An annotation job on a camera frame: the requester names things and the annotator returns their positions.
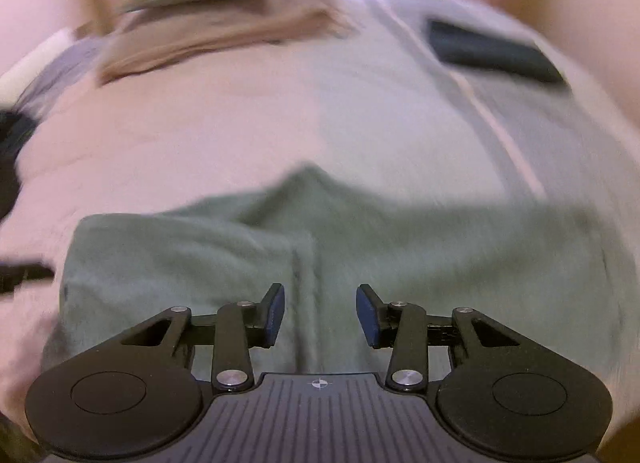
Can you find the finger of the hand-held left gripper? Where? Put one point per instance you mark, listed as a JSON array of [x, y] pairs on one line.
[[25, 275]]

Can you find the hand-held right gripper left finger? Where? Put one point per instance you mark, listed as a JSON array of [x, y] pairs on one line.
[[276, 314]]

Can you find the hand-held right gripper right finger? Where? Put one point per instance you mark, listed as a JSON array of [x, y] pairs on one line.
[[366, 317]]

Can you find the bed with pale sheet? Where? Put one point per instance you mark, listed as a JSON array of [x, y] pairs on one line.
[[150, 153]]

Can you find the grey-green herringbone blanket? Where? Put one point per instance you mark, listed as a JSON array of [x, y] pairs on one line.
[[400, 118]]

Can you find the pink crumpled cloth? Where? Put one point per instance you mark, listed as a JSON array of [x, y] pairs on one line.
[[240, 28]]

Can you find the dark folded garment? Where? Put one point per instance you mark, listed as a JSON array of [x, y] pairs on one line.
[[490, 55]]

